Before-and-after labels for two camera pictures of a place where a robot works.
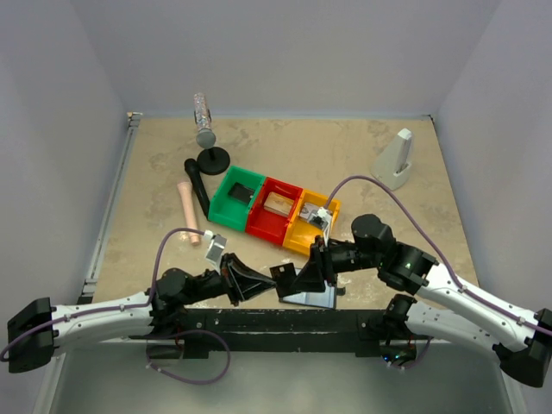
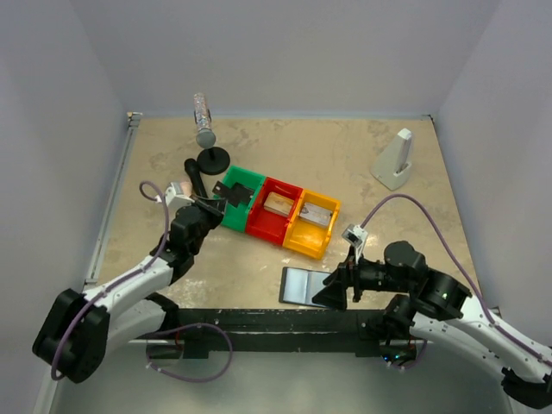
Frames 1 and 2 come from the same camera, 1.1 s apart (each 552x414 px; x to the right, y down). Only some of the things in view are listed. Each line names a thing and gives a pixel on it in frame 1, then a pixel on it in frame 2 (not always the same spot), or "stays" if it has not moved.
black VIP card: x=283 y=276 -> x=235 y=194
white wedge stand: x=392 y=165 stays
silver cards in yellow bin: x=307 y=210 stays
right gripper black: x=322 y=266 -> x=354 y=279
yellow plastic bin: x=301 y=233 stays
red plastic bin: x=265 y=224 stays
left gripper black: x=228 y=280 -> x=216 y=205
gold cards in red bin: x=279 y=203 stays
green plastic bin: x=224 y=210 stays
